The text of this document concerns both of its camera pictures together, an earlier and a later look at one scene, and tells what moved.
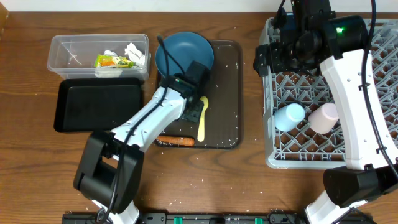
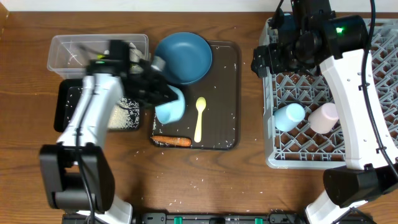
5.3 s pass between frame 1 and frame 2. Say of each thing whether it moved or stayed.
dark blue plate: stayed
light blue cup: stayed
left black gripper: moved
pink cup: stayed
